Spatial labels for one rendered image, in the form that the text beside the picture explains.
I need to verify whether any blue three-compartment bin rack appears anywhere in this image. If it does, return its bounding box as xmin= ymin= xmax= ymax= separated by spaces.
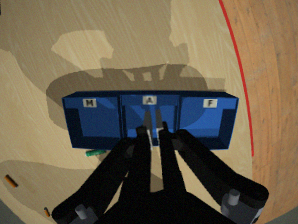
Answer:
xmin=62 ymin=90 xmax=239 ymax=150

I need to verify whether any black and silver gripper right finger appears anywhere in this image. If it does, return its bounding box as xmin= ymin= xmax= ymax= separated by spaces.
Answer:
xmin=155 ymin=109 xmax=269 ymax=224

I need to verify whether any small green battery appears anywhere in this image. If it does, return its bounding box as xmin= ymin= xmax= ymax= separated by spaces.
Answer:
xmin=85 ymin=150 xmax=106 ymax=157

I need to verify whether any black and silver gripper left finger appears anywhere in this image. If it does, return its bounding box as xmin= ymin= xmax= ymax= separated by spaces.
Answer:
xmin=51 ymin=111 xmax=153 ymax=224

